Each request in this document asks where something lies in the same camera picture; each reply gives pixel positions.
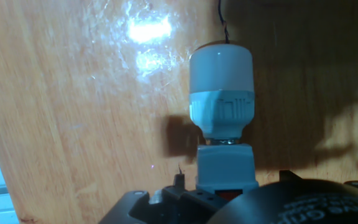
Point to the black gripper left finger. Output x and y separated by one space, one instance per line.
179 205

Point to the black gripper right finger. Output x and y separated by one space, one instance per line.
289 175

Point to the white bulb holder with bulb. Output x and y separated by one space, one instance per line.
222 71

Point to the wooden board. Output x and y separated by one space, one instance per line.
73 93

